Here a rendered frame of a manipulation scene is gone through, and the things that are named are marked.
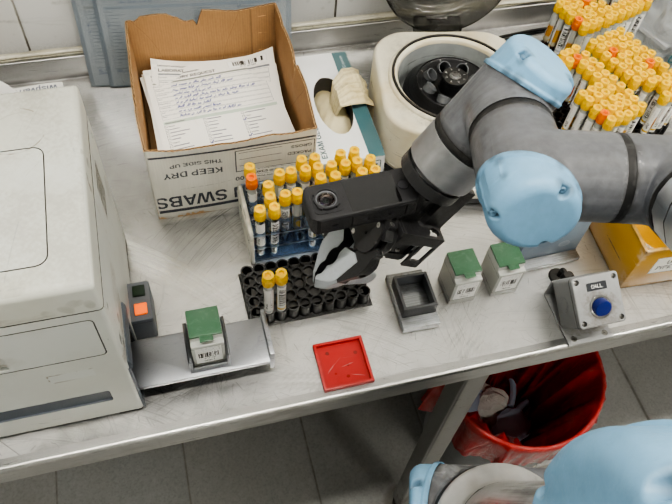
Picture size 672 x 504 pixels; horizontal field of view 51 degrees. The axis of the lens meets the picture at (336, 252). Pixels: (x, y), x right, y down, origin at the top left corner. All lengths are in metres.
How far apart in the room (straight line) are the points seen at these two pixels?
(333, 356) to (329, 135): 0.35
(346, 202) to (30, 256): 0.30
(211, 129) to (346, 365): 0.42
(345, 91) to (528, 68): 0.55
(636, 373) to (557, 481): 1.86
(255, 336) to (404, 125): 0.38
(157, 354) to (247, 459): 0.93
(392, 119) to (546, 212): 0.55
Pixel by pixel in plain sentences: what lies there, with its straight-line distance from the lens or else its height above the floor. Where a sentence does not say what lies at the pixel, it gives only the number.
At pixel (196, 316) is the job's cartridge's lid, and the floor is 0.98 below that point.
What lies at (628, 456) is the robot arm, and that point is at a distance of 0.26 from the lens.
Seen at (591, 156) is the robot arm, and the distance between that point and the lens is 0.59.
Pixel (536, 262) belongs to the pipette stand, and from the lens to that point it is 1.09.
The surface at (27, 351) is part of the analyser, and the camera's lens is 0.78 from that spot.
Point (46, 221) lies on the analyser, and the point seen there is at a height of 1.17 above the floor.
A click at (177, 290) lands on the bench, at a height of 0.87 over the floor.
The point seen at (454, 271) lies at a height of 0.94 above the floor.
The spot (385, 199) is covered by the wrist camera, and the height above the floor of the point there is 1.19.
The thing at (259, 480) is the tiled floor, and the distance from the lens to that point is 1.81.
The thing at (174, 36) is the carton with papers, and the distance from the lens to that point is 1.21.
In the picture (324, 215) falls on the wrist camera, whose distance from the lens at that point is 0.69.
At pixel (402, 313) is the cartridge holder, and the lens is 0.98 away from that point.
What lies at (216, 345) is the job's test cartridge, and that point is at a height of 0.97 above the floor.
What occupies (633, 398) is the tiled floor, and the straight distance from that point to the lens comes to 2.11.
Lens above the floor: 1.74
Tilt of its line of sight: 55 degrees down
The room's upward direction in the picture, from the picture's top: 7 degrees clockwise
